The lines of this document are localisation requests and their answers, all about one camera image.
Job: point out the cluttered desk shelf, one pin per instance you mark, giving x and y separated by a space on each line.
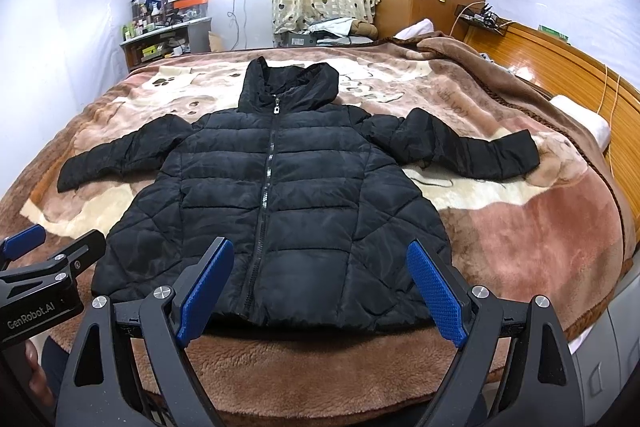
190 36

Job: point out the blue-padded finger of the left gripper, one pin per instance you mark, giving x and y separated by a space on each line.
16 246

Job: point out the brown plush patterned blanket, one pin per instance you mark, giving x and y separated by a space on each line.
567 230

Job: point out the orange box on shelf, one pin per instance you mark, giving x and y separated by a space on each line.
187 4

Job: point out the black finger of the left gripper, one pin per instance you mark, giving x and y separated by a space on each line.
78 256

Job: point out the brown plush toy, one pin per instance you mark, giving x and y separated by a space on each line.
362 28

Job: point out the wooden headboard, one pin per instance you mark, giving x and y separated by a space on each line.
558 68

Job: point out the person's left hand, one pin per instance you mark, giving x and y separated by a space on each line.
37 383

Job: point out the white pillow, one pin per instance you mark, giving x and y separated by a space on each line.
593 122
421 28

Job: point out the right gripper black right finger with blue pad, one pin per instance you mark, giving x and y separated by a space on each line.
512 366

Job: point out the headboard shelf with gadgets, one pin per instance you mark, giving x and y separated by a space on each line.
481 15

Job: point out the black puffer jacket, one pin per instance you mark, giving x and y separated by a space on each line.
311 193

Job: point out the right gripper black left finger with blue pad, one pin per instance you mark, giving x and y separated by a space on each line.
101 384

